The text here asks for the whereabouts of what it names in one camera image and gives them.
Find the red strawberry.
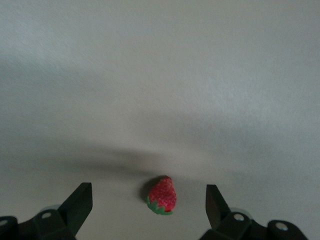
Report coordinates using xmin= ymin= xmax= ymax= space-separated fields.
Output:
xmin=145 ymin=175 xmax=178 ymax=216

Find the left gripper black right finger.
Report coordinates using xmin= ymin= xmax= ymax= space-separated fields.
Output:
xmin=198 ymin=184 xmax=309 ymax=240

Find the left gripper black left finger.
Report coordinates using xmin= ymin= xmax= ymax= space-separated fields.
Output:
xmin=0 ymin=182 xmax=94 ymax=240

